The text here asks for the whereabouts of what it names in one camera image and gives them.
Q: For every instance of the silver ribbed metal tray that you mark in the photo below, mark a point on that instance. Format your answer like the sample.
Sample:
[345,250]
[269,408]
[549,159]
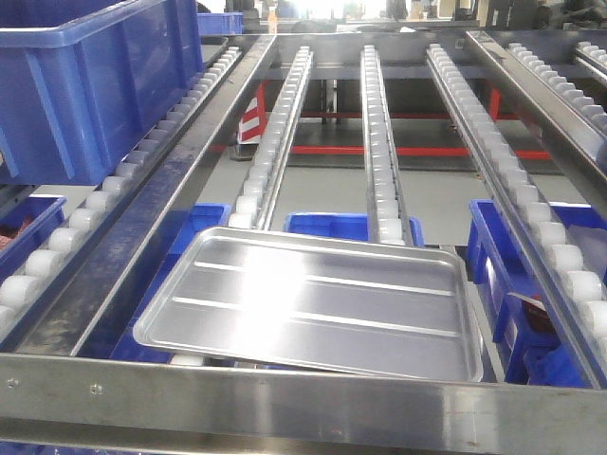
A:
[317,303]

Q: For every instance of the lower blue bin under tray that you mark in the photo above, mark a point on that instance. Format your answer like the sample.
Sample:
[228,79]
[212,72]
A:
[201,216]

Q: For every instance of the lower middle blue bin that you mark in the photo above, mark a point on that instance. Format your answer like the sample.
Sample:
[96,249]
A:
[339,225]

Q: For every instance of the white roller track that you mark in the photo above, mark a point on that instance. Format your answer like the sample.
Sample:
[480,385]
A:
[43,264]
[388,220]
[574,295]
[255,205]

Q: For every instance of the red white striped barrier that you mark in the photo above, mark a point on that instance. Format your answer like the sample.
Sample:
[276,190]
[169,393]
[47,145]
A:
[253,123]

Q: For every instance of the lower right blue bin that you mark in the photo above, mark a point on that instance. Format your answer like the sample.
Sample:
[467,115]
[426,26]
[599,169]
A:
[527,343]

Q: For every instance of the large blue plastic bin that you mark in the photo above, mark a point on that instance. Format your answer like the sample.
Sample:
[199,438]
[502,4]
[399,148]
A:
[83,82]

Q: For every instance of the lower left blue bin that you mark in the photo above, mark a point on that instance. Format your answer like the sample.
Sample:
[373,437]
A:
[36,218]

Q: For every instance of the far left white roller track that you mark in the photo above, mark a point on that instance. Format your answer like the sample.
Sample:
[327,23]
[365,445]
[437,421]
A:
[43,264]

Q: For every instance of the far right roller track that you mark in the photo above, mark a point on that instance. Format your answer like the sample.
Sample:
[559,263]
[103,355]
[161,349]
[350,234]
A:
[576,99]

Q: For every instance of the steel front shelf rail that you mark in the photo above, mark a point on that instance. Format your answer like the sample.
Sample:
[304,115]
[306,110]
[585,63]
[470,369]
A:
[70,401]

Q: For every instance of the right steel divider rail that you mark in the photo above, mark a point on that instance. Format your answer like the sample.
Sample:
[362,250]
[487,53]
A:
[570,138]

